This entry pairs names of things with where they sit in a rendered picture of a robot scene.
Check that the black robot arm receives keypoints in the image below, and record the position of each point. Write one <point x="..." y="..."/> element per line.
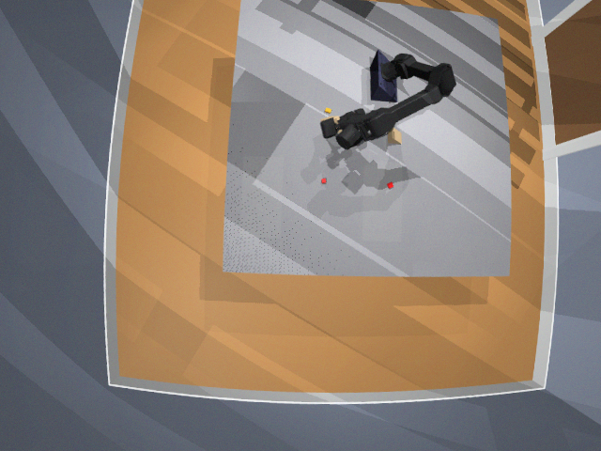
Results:
<point x="441" y="83"/>

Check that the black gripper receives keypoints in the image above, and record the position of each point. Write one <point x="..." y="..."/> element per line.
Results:
<point x="329" y="128"/>

